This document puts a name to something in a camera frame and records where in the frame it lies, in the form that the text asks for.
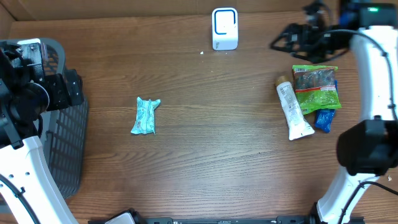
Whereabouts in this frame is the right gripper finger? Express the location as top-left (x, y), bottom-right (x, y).
top-left (269, 40), bottom-right (294, 53)
top-left (274, 24), bottom-right (294, 42)

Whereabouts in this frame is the green red snack bag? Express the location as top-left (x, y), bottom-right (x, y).
top-left (292, 65), bottom-right (341, 114)

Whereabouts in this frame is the blue snack packet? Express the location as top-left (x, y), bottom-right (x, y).
top-left (315, 80), bottom-right (341, 133)

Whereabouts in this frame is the white tube gold cap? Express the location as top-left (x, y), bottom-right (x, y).
top-left (275, 76), bottom-right (315, 141)

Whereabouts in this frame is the teal small packet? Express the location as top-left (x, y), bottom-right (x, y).
top-left (131, 96), bottom-right (161, 134)

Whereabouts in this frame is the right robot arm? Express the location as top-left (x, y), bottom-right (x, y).
top-left (270, 1), bottom-right (397, 223)

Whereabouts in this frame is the white barcode scanner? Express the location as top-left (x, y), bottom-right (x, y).
top-left (211, 7), bottom-right (239, 51)

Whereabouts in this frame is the grey plastic mesh basket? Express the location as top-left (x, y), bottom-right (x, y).
top-left (0, 38), bottom-right (90, 214)

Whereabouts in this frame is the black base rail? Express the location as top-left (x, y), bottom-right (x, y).
top-left (88, 207), bottom-right (365, 224)

